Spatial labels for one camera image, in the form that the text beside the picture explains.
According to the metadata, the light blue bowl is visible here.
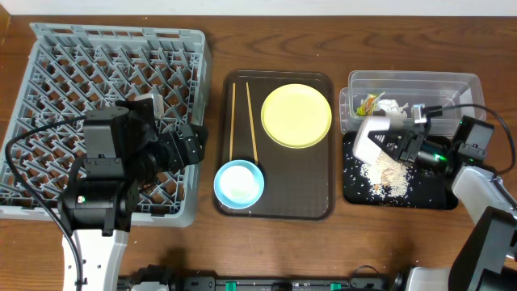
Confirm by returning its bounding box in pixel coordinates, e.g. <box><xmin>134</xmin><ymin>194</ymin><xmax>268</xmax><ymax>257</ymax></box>
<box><xmin>213</xmin><ymin>159</ymin><xmax>265</xmax><ymax>209</ymax></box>

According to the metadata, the yellow round plate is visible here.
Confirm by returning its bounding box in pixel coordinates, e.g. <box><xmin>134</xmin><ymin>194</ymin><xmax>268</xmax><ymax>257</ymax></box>
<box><xmin>260</xmin><ymin>83</ymin><xmax>332</xmax><ymax>149</ymax></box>

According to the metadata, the dark brown serving tray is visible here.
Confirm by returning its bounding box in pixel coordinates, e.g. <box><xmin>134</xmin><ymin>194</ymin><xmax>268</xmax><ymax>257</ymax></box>
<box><xmin>212</xmin><ymin>70</ymin><xmax>335</xmax><ymax>221</ymax></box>

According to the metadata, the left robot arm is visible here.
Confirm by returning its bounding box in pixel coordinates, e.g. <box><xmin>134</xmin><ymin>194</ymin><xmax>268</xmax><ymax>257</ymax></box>
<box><xmin>58</xmin><ymin>104</ymin><xmax>208</xmax><ymax>290</ymax></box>

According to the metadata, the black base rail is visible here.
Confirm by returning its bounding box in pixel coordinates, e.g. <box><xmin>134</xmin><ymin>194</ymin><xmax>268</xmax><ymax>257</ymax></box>
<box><xmin>116</xmin><ymin>265</ymin><xmax>407</xmax><ymax>291</ymax></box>

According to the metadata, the pile of rice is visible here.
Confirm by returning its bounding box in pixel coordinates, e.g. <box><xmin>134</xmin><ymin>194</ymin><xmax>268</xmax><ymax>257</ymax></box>
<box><xmin>343</xmin><ymin>153</ymin><xmax>415</xmax><ymax>205</ymax></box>

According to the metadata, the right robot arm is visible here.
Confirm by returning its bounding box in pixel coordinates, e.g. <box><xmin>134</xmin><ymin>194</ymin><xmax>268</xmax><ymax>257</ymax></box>
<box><xmin>353</xmin><ymin>116</ymin><xmax>516</xmax><ymax>291</ymax></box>

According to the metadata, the grey plastic dish rack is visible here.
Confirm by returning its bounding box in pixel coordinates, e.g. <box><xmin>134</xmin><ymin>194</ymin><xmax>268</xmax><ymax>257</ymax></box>
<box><xmin>1</xmin><ymin>23</ymin><xmax>212</xmax><ymax>221</ymax></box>

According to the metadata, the green snack wrapper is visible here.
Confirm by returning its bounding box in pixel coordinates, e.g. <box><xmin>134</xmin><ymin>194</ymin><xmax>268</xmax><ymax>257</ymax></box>
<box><xmin>355</xmin><ymin>92</ymin><xmax>385</xmax><ymax>117</ymax></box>

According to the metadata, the white tissue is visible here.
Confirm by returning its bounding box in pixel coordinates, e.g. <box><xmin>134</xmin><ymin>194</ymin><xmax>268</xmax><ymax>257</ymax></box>
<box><xmin>374</xmin><ymin>99</ymin><xmax>409</xmax><ymax>119</ymax></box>

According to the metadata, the black waste tray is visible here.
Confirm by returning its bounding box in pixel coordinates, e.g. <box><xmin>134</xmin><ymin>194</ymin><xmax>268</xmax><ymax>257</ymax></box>
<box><xmin>342</xmin><ymin>131</ymin><xmax>458</xmax><ymax>210</ymax></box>

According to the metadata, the pale pink bowl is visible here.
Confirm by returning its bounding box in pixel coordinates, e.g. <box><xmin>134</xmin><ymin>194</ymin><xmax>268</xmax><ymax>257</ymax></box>
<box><xmin>352</xmin><ymin>116</ymin><xmax>390</xmax><ymax>165</ymax></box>

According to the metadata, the clear plastic waste bin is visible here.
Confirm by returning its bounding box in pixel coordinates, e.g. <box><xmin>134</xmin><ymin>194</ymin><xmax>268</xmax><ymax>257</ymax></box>
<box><xmin>339</xmin><ymin>70</ymin><xmax>485</xmax><ymax>133</ymax></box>

